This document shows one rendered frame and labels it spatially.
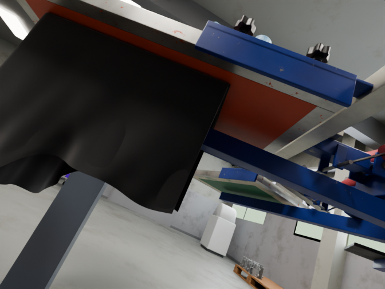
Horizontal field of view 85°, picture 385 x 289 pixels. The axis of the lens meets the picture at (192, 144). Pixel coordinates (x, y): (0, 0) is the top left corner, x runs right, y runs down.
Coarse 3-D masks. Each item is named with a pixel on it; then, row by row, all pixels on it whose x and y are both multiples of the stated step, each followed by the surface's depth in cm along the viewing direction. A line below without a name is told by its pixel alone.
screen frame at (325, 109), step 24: (24, 0) 51; (48, 0) 47; (72, 0) 44; (96, 0) 43; (120, 0) 43; (120, 24) 44; (144, 24) 42; (168, 24) 42; (192, 48) 42; (240, 72) 42; (312, 96) 40; (312, 120) 47
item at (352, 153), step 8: (320, 144) 64; (328, 144) 64; (336, 144) 64; (344, 144) 64; (304, 152) 69; (312, 152) 67; (320, 152) 65; (328, 152) 63; (352, 152) 63; (360, 152) 64; (328, 160) 67; (352, 160) 63; (368, 160) 63; (344, 168) 67; (352, 168) 65; (360, 168) 63; (368, 168) 62
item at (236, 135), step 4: (216, 124) 68; (216, 128) 71; (220, 128) 70; (224, 128) 68; (228, 128) 67; (224, 132) 71; (228, 132) 70; (232, 132) 69; (236, 132) 68; (232, 136) 72; (236, 136) 70; (240, 136) 69; (244, 136) 68; (244, 140) 70; (248, 140) 69; (252, 140) 68; (256, 140) 67; (252, 144) 71; (256, 144) 69; (260, 144) 68; (264, 144) 67; (260, 148) 70
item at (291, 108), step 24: (96, 24) 48; (144, 48) 48; (168, 48) 45; (216, 72) 45; (240, 96) 50; (264, 96) 46; (288, 96) 43; (240, 120) 60; (264, 120) 55; (288, 120) 50
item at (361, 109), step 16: (368, 80) 41; (384, 80) 37; (368, 96) 40; (384, 96) 38; (336, 112) 48; (352, 112) 45; (368, 112) 43; (320, 128) 54; (336, 128) 52; (288, 144) 69; (304, 144) 65
